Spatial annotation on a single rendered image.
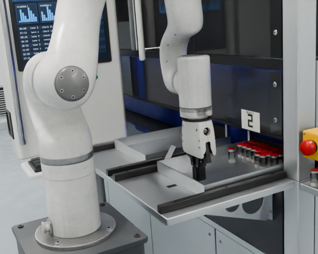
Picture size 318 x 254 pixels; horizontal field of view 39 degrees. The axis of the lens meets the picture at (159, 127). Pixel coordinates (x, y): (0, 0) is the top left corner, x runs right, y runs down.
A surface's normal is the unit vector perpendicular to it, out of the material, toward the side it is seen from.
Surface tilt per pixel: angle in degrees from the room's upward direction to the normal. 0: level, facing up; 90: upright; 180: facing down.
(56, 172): 90
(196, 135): 89
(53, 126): 28
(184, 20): 95
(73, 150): 89
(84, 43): 68
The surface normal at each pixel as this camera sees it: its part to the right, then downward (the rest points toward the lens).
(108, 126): 0.44, 0.18
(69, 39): 0.35, -0.35
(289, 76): -0.88, 0.17
